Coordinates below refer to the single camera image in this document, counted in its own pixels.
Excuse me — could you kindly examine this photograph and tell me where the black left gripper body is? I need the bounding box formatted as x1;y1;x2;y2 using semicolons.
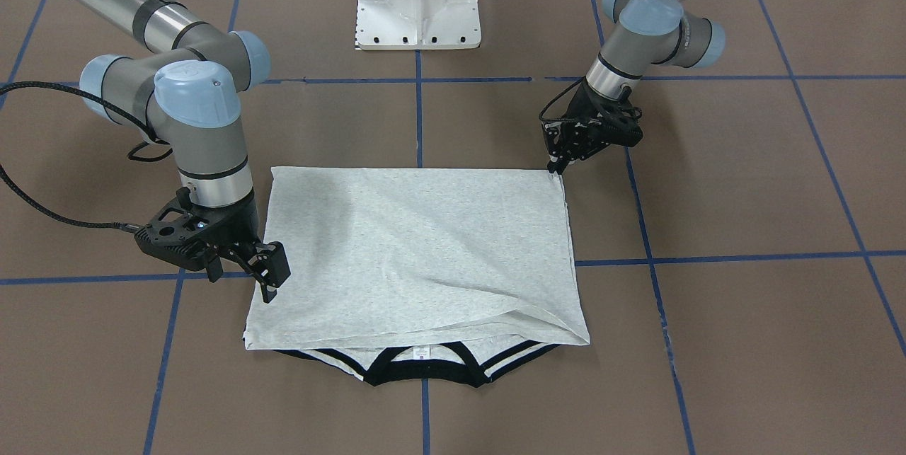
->
541;80;643;159

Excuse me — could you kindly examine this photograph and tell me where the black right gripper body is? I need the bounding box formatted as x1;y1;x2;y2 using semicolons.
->
134;188;263;283

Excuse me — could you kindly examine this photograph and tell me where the grey cartoon print t-shirt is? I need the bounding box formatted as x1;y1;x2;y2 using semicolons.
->
243;167;591;387

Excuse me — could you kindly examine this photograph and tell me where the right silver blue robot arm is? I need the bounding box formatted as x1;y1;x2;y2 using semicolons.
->
2;0;291;303

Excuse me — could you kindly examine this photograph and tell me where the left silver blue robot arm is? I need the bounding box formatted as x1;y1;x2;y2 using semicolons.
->
539;0;727;174

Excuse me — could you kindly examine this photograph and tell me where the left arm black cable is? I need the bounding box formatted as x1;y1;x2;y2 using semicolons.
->
538;76;588;127

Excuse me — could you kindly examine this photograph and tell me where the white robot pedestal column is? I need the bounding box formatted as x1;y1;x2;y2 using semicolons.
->
354;0;482;51

